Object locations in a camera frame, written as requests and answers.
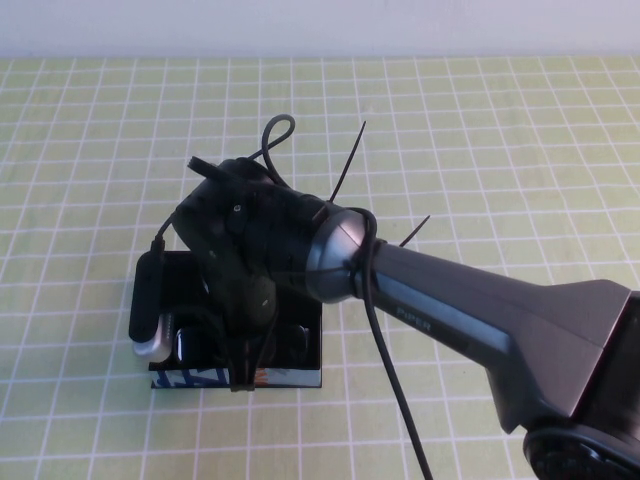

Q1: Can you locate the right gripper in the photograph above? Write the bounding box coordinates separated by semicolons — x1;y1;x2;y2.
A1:
176;156;327;394

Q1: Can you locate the black glasses case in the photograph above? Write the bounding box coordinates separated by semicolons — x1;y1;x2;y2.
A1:
141;249;325;393

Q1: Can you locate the black cable tie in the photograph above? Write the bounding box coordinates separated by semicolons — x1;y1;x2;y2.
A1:
398;214;432;249
326;120;368;205

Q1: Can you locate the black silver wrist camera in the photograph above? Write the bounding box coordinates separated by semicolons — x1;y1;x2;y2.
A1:
128;248;176;363

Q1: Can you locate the black camera cable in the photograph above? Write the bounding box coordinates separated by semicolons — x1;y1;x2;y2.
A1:
149;113;436;480

